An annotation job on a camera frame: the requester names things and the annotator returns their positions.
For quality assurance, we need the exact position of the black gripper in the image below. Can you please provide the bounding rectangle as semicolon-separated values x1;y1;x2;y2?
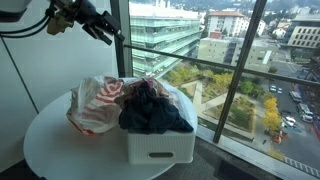
73;0;126;47

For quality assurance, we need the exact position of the white red plastic bag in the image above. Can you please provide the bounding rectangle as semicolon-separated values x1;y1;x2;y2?
66;75;126;136

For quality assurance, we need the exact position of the dark navy clothing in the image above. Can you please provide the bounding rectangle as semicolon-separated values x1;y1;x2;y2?
118;79;195;135

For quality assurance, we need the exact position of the pink clothing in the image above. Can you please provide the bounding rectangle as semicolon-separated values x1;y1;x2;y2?
114;77;176;108

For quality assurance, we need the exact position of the white plastic basket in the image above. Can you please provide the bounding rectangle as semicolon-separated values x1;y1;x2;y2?
126;83;198;166

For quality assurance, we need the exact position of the dark horizontal window railing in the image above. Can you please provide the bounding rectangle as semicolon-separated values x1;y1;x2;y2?
123;44;320;88

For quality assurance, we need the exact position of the dark vertical window frame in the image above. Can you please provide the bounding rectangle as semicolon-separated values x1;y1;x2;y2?
109;0;134;79

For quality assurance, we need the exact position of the yellowish wrist camera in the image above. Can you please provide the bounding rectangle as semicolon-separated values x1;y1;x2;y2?
46;11;76;36

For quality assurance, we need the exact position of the thin black wall cable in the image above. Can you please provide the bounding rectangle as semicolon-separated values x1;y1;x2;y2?
0;36;40;115

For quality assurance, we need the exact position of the dark slanted window post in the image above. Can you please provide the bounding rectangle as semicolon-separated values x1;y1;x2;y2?
212;0;268;145

